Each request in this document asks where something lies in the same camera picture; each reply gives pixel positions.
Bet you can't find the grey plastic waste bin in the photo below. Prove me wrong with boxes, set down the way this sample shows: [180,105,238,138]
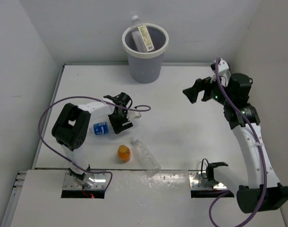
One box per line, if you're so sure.
[121,23,169,84]

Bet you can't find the metal base plate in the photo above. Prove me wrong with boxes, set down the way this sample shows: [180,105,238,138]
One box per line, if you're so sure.
[188,171,227,191]
[62,171,110,191]

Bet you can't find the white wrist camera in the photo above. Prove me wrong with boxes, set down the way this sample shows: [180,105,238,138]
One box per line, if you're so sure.
[211,58,229,83]
[127,111,141,121]

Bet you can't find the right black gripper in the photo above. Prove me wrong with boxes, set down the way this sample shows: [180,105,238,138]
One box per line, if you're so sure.
[183,70,232,106]

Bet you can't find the clear ribbed unlabelled bottle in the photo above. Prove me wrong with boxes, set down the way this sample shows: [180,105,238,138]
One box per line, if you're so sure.
[131,138,161,172]

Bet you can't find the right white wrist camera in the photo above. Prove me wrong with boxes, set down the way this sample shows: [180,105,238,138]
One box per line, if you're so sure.
[211,58,229,83]

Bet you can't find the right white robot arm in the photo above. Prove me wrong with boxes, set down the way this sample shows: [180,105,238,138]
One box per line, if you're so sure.
[183,73,288,214]

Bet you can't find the blue label Pocari bottle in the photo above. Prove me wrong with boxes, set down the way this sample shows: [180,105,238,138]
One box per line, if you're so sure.
[89,122,110,135]

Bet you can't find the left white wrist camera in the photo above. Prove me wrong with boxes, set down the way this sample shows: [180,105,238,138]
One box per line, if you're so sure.
[127,111,141,121]

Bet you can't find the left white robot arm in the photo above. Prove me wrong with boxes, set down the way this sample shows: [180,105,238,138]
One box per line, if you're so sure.
[51,92,133,187]

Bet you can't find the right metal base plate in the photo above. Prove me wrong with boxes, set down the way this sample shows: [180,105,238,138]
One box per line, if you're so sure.
[188,171,227,191]

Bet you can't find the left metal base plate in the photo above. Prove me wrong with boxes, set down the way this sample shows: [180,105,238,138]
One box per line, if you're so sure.
[62,171,110,191]

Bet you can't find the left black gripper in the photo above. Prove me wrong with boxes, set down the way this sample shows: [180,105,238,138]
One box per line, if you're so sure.
[108,107,132,133]

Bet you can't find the small orange bottle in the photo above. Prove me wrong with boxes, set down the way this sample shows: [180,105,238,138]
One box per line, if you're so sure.
[117,145,131,162]

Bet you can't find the clear bottle cream label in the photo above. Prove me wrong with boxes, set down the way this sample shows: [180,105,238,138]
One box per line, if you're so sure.
[131,15,154,52]

